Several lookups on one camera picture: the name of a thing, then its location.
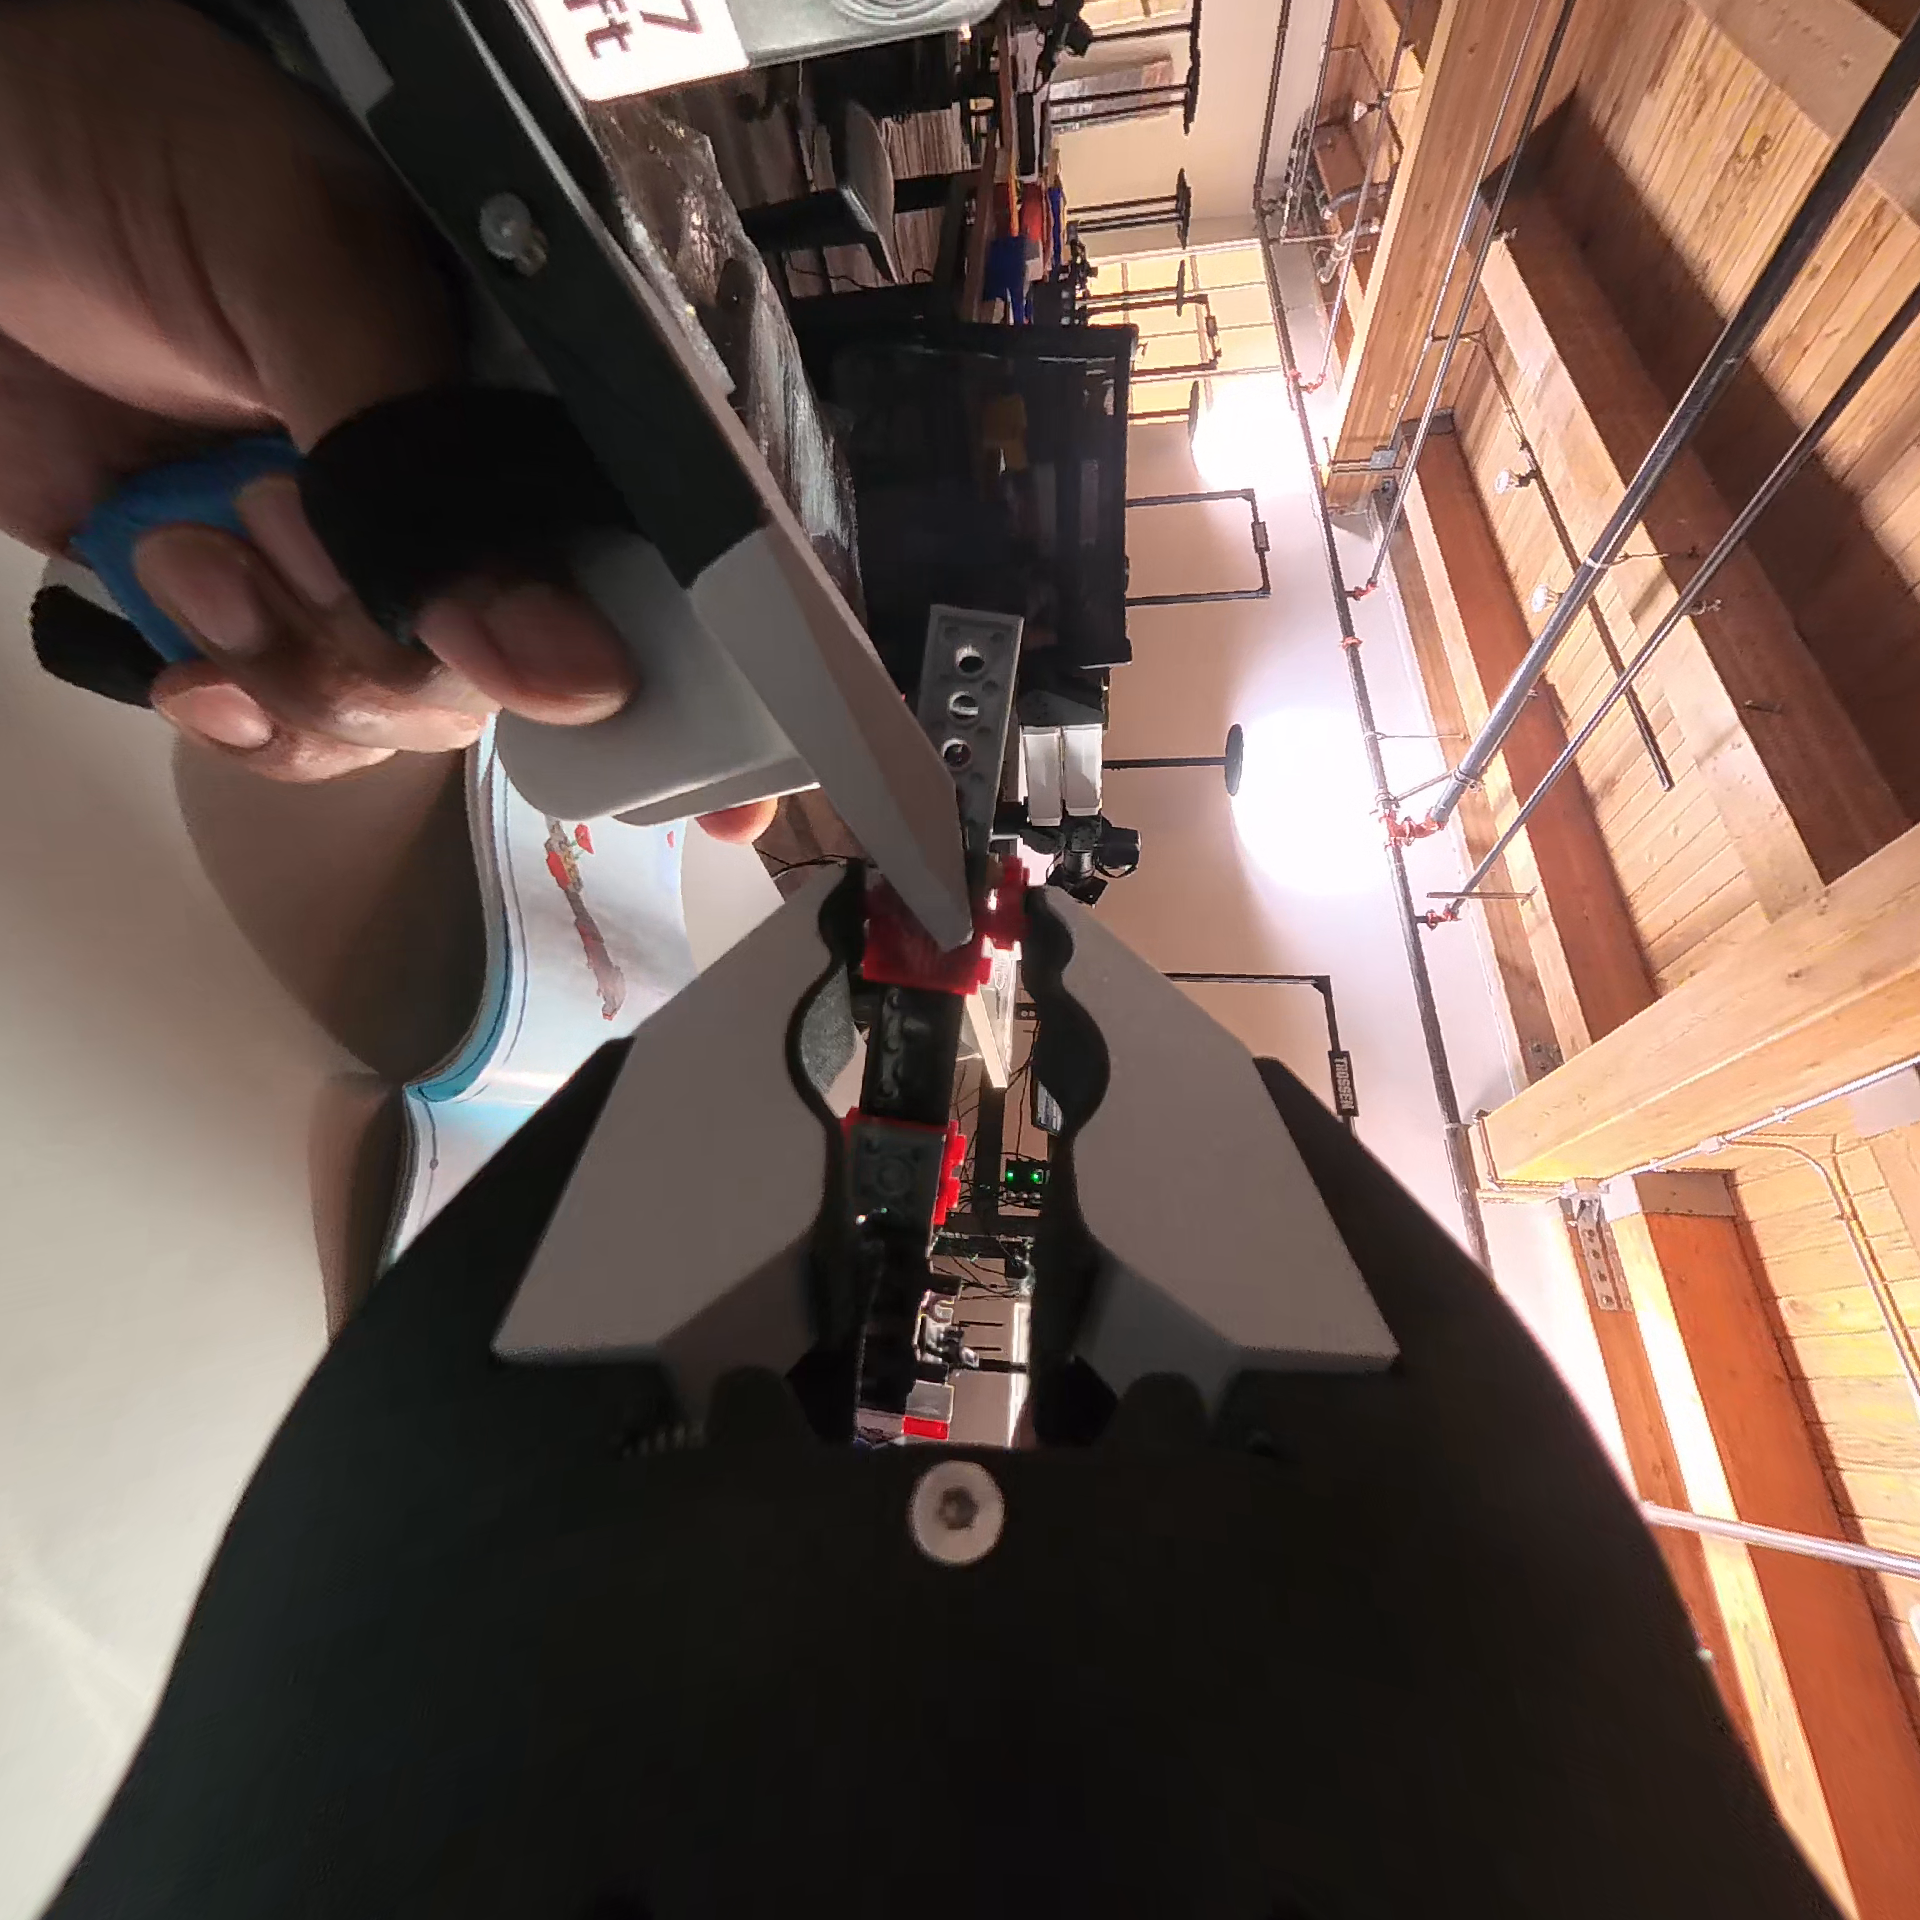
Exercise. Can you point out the black pipe frame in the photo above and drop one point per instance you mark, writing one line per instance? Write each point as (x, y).
(1337, 1072)
(1260, 540)

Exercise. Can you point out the black camera robot arm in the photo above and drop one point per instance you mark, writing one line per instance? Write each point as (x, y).
(1079, 861)

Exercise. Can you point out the grey desk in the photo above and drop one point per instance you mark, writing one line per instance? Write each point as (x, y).
(149, 1200)

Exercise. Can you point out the black floor lamp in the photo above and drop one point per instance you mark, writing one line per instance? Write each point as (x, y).
(1233, 757)

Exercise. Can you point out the person's left hand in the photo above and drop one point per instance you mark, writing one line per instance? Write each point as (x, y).
(225, 271)

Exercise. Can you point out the silver wrapped bundle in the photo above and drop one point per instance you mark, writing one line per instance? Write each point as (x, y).
(780, 451)

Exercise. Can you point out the black mesh cart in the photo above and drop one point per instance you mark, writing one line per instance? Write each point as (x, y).
(973, 493)

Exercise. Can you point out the toy brick model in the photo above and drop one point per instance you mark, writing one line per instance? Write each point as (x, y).
(968, 675)

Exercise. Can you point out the metal ceiling pipe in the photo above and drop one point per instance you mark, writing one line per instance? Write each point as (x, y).
(1499, 715)

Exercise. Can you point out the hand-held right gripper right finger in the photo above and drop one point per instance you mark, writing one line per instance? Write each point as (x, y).
(1215, 1184)

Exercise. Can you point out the brick instruction booklet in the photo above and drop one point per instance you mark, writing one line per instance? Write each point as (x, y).
(599, 900)

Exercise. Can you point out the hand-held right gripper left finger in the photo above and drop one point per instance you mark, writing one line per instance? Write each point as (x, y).
(675, 1171)

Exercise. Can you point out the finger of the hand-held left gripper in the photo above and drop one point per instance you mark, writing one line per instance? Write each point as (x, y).
(839, 720)

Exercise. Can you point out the white flat box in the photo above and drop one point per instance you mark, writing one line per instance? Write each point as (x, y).
(1042, 772)
(1083, 772)

